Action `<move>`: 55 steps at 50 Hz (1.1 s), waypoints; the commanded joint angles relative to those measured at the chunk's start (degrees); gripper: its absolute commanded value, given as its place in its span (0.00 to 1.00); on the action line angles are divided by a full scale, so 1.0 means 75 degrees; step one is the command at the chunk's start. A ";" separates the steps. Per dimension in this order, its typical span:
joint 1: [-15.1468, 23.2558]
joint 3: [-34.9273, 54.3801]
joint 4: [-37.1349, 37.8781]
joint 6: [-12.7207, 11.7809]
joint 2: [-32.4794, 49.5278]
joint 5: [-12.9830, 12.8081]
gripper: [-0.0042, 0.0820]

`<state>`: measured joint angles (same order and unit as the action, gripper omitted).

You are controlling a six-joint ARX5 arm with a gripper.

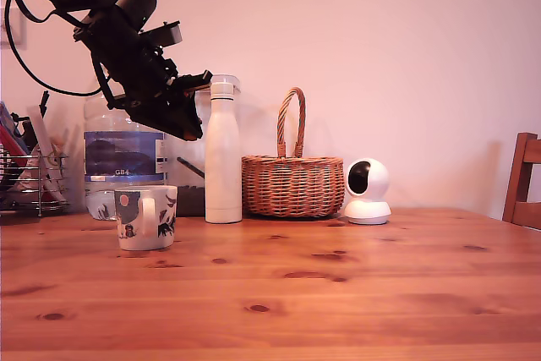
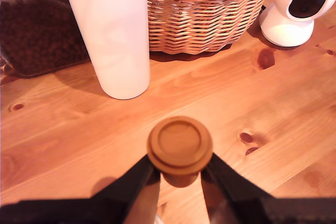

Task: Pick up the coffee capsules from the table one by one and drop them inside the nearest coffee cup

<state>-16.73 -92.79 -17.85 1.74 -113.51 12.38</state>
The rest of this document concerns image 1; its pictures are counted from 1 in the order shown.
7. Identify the clear lidded storage container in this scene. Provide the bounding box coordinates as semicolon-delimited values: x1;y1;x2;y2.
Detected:
164;74;243;217

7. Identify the large clear water bottle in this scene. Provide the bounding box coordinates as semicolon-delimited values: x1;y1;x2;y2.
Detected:
83;94;170;221

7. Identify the white insulated bottle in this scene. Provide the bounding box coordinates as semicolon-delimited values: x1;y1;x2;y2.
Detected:
205;80;243;224

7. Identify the white mug with animal print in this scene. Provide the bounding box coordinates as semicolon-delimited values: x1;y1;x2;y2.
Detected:
113;185;178;252

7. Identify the white paper sheet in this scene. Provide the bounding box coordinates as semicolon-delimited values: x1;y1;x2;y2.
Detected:
27;105;69;202

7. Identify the blue and red book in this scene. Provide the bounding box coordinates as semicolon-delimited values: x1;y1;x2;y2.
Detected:
0;101;34;205

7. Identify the wooden chair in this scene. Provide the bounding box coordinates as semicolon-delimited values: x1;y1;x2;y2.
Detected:
501;132;541;231

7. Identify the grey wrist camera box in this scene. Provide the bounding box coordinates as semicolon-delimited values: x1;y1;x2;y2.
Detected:
141;20;183;47

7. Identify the dark scoop handle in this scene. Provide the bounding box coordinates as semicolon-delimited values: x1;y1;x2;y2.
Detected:
176;156;207;179

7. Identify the short black arm cable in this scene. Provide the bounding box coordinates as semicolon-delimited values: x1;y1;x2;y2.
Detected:
11;0;85;27

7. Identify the wicker basket with handle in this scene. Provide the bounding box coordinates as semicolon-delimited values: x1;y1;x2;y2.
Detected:
241;87;346;218

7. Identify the metal wire rack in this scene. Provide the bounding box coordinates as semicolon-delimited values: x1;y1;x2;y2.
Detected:
0;152;73;218

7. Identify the small white round camera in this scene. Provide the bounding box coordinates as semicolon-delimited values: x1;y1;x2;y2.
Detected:
343;157;393;226

